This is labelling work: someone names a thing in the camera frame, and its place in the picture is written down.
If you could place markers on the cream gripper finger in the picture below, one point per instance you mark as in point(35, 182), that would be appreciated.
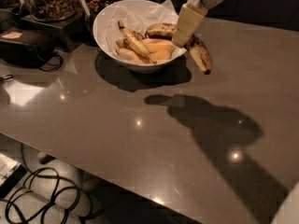
point(189, 19)

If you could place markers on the spotted ripe banana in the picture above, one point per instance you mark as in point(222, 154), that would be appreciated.
point(200, 54)

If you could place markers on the dark spotted banana at back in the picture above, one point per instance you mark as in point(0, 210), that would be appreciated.
point(161, 29)

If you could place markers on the yellow banana at right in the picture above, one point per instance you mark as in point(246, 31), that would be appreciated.
point(159, 49)

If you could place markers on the yellow banana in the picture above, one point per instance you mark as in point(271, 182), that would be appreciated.
point(159, 49)
point(130, 55)

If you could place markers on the white paper bowl liner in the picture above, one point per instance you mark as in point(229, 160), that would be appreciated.
point(135, 14)

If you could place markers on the white ceramic bowl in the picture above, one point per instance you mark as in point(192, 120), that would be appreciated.
point(141, 68)

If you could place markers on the long spotted banana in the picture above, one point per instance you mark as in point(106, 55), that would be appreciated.
point(134, 43)

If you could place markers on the yellow banana at bottom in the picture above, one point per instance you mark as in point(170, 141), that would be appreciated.
point(130, 55)

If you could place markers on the dark metal stand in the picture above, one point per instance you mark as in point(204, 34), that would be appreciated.
point(69, 34)

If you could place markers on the glass jar of nuts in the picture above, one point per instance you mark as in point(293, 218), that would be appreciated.
point(52, 10)

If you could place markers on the box on floor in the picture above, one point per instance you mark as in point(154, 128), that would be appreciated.
point(11, 172)

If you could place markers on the black device with cable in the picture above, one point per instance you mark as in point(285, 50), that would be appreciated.
point(34, 49)

